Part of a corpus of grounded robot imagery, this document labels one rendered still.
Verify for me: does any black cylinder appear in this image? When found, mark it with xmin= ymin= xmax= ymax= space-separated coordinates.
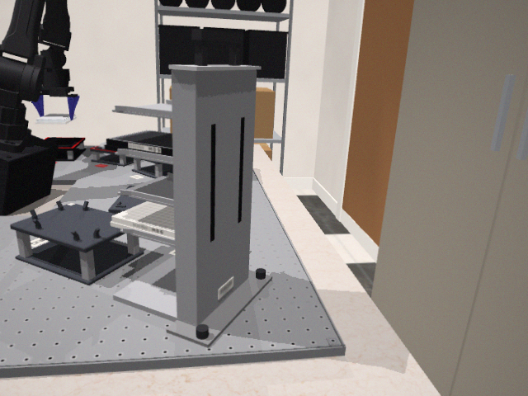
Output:
xmin=256 ymin=268 xmax=266 ymax=280
xmin=196 ymin=324 xmax=209 ymax=340

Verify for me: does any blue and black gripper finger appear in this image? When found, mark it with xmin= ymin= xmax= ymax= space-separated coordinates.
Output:
xmin=68 ymin=96 xmax=80 ymax=120
xmin=32 ymin=95 xmax=44 ymax=117

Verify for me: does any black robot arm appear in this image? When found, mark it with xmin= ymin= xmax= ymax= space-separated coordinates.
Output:
xmin=0 ymin=0 xmax=72 ymax=153

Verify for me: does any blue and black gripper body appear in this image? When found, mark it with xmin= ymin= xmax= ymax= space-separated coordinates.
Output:
xmin=40 ymin=68 xmax=78 ymax=97

